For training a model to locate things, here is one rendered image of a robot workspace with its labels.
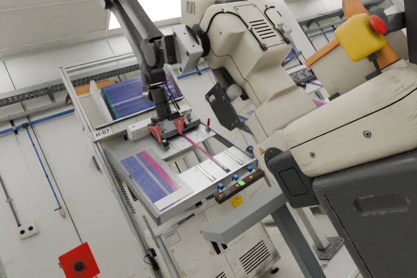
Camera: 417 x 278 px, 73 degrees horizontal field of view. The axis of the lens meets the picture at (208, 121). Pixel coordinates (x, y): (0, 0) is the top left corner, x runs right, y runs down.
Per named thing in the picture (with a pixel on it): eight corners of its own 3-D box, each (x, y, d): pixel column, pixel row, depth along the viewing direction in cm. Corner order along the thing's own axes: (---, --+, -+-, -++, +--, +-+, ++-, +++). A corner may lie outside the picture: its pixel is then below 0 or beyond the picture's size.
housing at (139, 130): (192, 123, 219) (192, 107, 212) (134, 148, 194) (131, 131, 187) (187, 119, 225) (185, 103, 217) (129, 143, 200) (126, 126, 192)
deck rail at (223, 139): (257, 166, 174) (259, 158, 171) (255, 167, 173) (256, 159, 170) (192, 120, 223) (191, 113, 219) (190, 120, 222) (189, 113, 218)
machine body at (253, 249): (286, 266, 188) (241, 182, 196) (201, 345, 152) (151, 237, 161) (239, 260, 243) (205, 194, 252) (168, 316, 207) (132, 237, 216)
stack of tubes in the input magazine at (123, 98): (180, 97, 218) (164, 67, 222) (116, 119, 192) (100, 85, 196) (175, 103, 228) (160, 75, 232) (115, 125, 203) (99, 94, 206)
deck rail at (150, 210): (161, 224, 140) (160, 216, 136) (157, 226, 139) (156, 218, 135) (108, 154, 188) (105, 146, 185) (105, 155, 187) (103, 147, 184)
